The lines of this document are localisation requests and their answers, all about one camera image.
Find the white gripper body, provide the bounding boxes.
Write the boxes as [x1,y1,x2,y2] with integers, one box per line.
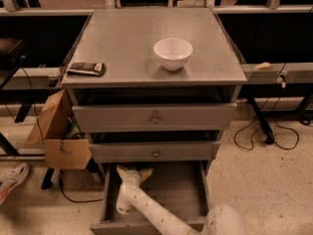
[122,170,143,187]

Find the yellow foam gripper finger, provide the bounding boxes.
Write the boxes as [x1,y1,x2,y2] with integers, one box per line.
[139,168,153,181]
[116,164,127,178]

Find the grey middle drawer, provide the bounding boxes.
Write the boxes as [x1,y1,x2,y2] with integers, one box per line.
[89,141,220,163]

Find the grey drawer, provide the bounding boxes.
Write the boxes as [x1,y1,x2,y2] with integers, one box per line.
[89,141,220,163]
[72,103,237,133]
[90,162,211,235]

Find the grey bottom drawer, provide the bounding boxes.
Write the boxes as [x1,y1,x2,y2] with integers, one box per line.
[90,162,211,235]

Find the grey top drawer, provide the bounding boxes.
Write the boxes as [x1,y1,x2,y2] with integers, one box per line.
[72,103,237,133]

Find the grey drawer cabinet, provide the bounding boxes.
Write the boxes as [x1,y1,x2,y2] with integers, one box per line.
[61,7,248,181]

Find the brown cardboard box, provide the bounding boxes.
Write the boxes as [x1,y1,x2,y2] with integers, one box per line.
[24,89,91,169]

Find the dark snack bar packet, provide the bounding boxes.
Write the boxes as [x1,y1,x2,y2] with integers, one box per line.
[67,63,106,77]

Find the white sneaker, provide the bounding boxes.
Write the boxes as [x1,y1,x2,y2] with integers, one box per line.
[0,163,29,205]

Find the white ceramic bowl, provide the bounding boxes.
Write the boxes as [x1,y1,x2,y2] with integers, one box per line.
[154,38,194,71]

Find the yellow foam scrap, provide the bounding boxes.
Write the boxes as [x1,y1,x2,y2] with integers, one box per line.
[254,62,270,71]

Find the black floor cable left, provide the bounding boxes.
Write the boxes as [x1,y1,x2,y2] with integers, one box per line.
[58,169,104,205]

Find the black floor cable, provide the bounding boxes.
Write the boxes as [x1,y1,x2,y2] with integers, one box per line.
[58,169,104,205]
[233,116,300,152]

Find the black floor cable right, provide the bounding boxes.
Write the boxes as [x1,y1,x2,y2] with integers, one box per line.
[233,116,300,152]

